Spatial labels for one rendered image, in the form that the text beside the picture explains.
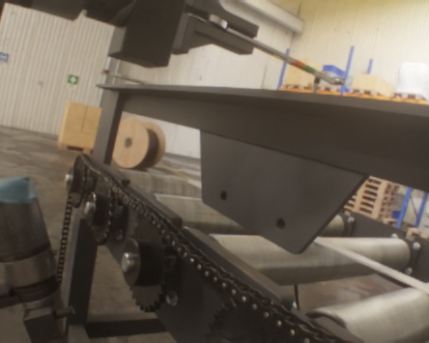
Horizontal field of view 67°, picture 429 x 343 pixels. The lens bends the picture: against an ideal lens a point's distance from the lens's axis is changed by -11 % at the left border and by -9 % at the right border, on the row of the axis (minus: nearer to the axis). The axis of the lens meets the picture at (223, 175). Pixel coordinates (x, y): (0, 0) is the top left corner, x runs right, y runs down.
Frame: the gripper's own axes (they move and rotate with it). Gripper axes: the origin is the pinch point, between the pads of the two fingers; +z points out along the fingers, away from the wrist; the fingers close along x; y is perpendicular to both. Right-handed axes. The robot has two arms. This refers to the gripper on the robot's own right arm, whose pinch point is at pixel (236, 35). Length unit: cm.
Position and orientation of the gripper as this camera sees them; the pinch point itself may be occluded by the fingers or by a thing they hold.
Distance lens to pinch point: 42.5
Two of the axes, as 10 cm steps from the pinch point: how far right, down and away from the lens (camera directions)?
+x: -2.4, 9.6, 1.1
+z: 8.0, 1.3, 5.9
